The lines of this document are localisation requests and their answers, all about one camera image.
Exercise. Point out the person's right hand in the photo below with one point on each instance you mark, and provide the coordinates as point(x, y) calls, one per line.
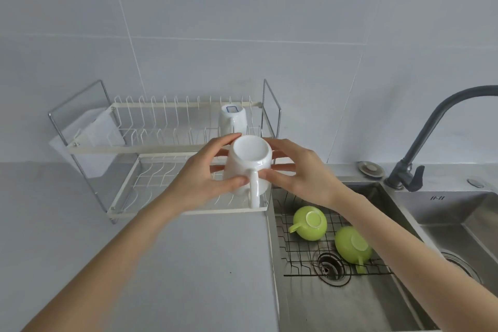
point(307, 178)

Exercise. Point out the person's left hand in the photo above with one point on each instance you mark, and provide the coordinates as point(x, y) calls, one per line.
point(194, 180)

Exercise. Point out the person's left forearm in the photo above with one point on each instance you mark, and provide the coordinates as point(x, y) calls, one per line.
point(116, 261)

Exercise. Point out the round metal sink hole cap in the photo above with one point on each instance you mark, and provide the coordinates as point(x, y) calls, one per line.
point(370, 169)

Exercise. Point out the person's right forearm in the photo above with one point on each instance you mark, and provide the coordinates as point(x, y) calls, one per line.
point(408, 265)

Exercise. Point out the person's right thumb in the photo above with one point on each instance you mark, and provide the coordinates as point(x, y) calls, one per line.
point(270, 177)

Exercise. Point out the white two-tier dish rack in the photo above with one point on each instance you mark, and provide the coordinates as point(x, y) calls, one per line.
point(116, 148)

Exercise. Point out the metal sink drain strainer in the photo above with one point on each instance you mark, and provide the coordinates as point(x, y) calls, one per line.
point(330, 269)
point(467, 265)

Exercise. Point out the plain white ceramic mug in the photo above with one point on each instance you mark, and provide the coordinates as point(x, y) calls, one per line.
point(247, 152)

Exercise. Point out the dark grey kitchen faucet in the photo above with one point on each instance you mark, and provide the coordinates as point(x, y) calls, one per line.
point(412, 152)

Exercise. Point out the person's left thumb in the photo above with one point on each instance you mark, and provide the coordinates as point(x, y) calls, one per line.
point(236, 182)

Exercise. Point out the green ceramic cup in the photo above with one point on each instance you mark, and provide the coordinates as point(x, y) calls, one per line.
point(311, 224)
point(350, 244)

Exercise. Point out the white mug with blue label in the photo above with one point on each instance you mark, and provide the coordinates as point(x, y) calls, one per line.
point(232, 123)

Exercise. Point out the white plastic cutlery holder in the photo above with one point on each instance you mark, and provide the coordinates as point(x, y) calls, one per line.
point(93, 129)

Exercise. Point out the round metal sink button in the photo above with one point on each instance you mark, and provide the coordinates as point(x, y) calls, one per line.
point(475, 182)

